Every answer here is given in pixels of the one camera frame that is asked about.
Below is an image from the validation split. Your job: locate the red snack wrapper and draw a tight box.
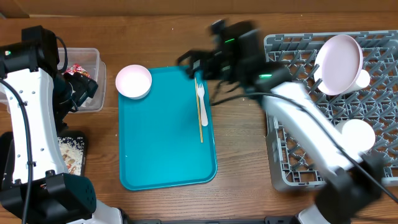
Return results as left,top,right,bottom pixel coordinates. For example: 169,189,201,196
64,63,90,78

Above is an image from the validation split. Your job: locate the white plastic fork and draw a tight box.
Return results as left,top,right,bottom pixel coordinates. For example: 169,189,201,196
197,84,208,126

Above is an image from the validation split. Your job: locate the pink bowl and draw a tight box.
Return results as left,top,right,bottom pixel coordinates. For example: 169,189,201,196
115,65,152,100

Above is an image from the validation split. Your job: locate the large white plate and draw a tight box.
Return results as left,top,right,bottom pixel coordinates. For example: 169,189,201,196
313,34,364,96

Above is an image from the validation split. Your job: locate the white paper cup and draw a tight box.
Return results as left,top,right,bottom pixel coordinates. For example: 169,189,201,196
354,70,371,91

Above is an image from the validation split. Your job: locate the green-white bowl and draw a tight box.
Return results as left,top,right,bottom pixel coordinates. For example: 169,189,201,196
335,119,376,152

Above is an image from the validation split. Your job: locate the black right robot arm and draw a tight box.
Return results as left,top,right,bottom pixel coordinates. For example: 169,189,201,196
177,20,385,223

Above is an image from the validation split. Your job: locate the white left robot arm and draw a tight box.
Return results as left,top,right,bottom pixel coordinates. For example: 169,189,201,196
1,26,129,223

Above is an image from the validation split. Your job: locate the black waste tray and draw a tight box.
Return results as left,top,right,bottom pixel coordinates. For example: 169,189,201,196
1,131,88,176

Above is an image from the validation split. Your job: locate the grey dishwasher rack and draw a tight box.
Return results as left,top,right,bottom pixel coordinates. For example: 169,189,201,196
264,30,397,191

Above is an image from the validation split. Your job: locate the wooden chopstick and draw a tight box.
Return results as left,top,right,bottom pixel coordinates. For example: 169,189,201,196
194,77,203,143

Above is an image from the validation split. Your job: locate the clear plastic bin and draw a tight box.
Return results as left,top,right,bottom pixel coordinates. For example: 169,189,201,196
58,47,107,113

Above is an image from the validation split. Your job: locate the rice and peanuts pile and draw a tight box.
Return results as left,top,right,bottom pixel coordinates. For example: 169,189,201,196
58,137,85,175

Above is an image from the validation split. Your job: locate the teal plastic tray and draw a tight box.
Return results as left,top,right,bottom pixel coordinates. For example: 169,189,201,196
118,67,218,191

